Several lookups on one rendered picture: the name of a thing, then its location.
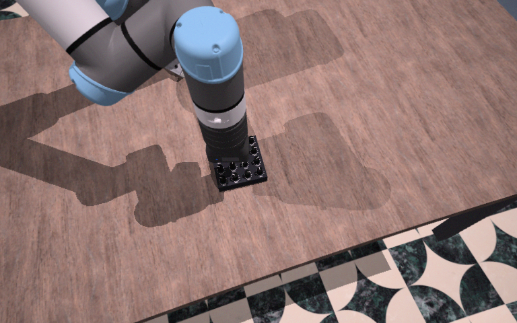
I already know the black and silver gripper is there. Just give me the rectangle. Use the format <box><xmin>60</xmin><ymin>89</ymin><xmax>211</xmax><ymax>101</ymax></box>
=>
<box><xmin>193</xmin><ymin>89</ymin><xmax>249</xmax><ymax>163</ymax></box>

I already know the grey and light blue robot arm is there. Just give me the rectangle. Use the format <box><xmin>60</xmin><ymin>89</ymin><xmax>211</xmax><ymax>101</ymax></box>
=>
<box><xmin>15</xmin><ymin>0</ymin><xmax>244</xmax><ymax>113</ymax></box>

